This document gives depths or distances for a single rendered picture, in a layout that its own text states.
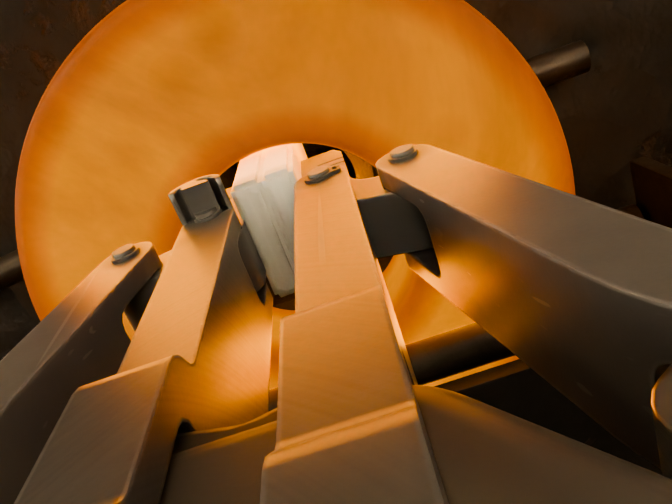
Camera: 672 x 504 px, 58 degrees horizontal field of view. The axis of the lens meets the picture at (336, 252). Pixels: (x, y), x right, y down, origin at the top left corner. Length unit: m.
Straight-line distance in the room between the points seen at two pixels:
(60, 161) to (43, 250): 0.03
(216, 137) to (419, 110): 0.05
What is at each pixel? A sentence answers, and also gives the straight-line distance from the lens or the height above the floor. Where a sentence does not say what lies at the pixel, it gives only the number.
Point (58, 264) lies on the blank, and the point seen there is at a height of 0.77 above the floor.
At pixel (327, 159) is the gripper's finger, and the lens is 0.16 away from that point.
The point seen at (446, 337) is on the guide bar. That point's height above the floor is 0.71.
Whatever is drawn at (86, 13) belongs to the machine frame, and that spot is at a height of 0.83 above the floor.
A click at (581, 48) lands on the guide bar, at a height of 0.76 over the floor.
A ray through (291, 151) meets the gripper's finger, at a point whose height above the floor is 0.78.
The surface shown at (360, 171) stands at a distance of 0.28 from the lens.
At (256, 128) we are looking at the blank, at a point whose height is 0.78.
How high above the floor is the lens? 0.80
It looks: 21 degrees down
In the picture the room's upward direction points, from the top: 20 degrees counter-clockwise
